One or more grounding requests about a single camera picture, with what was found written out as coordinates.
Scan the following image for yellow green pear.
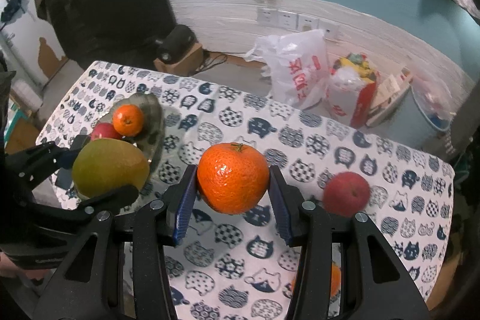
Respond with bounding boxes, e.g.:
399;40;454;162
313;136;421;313
72;138;150;198

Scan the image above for red apple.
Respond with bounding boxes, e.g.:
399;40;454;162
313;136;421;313
322;171;370;218
90;123;123;140

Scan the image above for green glass plate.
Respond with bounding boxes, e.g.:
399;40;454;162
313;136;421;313
98;93;165;173

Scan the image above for large orange front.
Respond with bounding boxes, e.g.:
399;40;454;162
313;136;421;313
112;104;145;137

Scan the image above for small orange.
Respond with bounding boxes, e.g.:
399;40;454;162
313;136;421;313
329;262;342;297

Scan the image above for left hand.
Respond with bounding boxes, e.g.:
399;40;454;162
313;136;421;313
0;253;50;289

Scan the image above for cat pattern tablecloth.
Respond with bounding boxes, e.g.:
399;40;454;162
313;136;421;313
35;60;456;320

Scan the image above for red paper bag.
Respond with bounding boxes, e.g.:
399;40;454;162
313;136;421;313
325;53;379;128

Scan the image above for white plastic bag red print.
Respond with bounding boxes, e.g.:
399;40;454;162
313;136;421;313
244;29;329;110

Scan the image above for white paper packages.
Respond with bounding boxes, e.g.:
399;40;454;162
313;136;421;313
366;67;413;127

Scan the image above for grey blue waste bin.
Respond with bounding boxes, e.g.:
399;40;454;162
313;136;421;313
389;80;452;149

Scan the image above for black speaker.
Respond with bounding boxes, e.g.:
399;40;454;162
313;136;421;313
154;24;196;64

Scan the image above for white wall sockets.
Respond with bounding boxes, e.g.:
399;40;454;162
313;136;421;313
256;7;339;41

